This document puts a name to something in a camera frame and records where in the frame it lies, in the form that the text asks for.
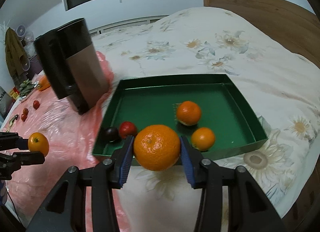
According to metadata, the grey printed bag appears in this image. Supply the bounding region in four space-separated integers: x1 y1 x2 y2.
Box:
0 87 14 118

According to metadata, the dark red apple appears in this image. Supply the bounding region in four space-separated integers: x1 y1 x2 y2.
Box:
119 121 138 139

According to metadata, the orange oval dish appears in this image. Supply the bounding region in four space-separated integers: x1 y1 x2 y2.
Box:
37 75 51 91

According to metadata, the pile of bok choy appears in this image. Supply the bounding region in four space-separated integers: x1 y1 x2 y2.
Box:
18 79 37 97

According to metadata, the red yellow snack box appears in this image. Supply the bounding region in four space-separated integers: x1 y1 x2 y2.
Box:
9 87 20 101

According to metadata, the small red apple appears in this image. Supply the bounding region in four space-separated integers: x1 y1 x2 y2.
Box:
33 100 40 110

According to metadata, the floral bed quilt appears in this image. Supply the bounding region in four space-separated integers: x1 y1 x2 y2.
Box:
93 7 319 216

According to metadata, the black and bronze kettle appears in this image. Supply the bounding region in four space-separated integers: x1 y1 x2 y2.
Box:
34 18 110 115

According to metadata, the green tray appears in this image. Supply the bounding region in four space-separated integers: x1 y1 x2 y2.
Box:
91 73 269 166

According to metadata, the wooden headboard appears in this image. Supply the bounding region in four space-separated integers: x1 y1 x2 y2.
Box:
203 0 319 66

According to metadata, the dark purple plum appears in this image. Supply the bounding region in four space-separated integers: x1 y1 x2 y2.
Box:
104 126 121 144

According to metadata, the small white fan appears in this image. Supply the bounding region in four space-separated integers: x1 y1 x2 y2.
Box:
15 25 26 39

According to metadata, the olive green jacket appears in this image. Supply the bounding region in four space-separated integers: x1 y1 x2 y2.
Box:
5 28 28 79

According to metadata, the orange mandarin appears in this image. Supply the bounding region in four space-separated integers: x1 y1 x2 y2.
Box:
176 101 202 126
133 124 181 171
191 127 216 151
28 132 49 157

